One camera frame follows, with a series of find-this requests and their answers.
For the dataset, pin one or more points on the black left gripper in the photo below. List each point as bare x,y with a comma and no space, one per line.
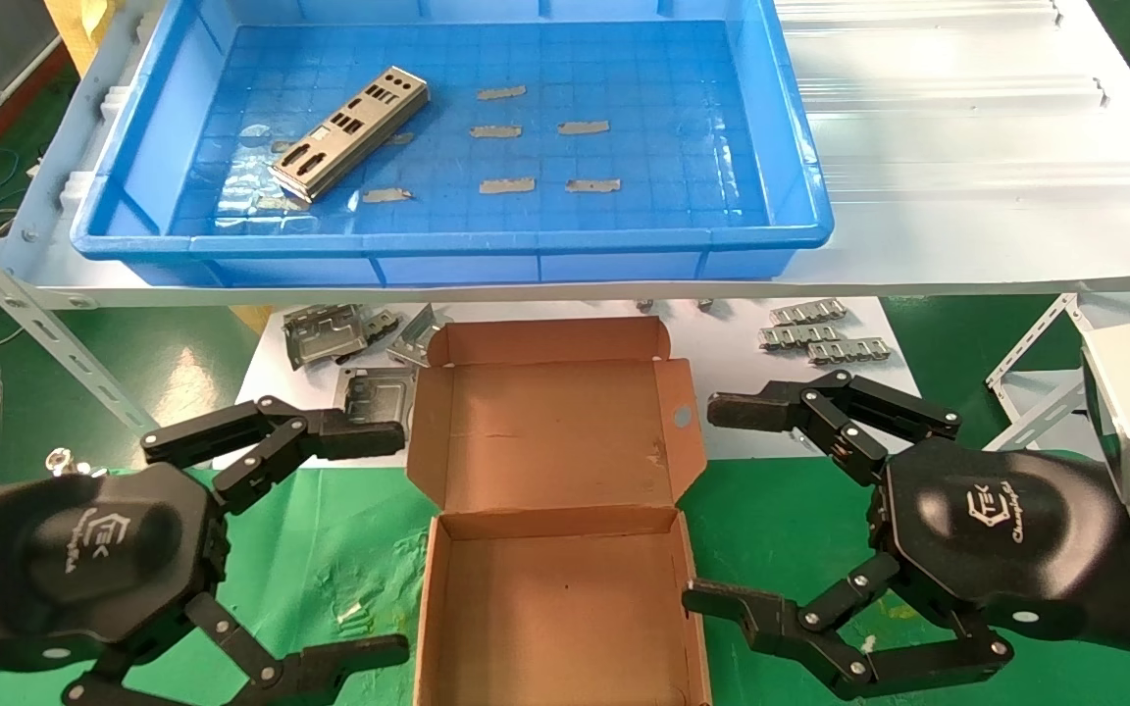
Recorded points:
94,549

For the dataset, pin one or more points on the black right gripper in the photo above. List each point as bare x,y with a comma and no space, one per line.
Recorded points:
997,520

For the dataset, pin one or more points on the silver motherboard IO shield plate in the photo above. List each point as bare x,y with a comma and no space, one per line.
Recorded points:
349,132

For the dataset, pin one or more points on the open brown cardboard box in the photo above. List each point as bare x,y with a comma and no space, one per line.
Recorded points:
555,608

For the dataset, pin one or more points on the blue plastic tray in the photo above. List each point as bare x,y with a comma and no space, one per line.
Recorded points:
624,226

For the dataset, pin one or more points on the yellow cardboard piece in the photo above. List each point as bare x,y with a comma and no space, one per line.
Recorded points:
75,25

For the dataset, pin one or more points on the green table cloth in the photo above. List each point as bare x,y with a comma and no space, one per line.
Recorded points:
349,529

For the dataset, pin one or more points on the white flat board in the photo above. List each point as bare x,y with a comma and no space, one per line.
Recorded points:
732,353

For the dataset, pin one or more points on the grey ribbed metal strip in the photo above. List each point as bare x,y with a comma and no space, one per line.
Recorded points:
807,312
800,336
849,350

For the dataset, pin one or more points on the angled grey metal piece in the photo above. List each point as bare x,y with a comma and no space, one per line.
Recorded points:
416,338

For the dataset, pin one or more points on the small grey metal clip part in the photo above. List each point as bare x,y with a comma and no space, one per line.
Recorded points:
384,325

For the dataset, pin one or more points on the silver binder clip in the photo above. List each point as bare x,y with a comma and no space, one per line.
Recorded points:
60,458

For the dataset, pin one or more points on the white perforated diagonal brace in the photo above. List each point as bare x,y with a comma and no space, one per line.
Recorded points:
35,314

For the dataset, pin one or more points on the white ribbed profile strip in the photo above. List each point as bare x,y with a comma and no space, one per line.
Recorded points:
987,181
918,12
948,93

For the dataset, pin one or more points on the square grey metal frame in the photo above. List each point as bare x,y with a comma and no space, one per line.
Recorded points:
379,387

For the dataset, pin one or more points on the grey stamped metal bracket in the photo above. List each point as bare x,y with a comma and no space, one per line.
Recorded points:
325,335

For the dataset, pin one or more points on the white perforated shelf frame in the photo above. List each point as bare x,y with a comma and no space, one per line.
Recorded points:
1036,343

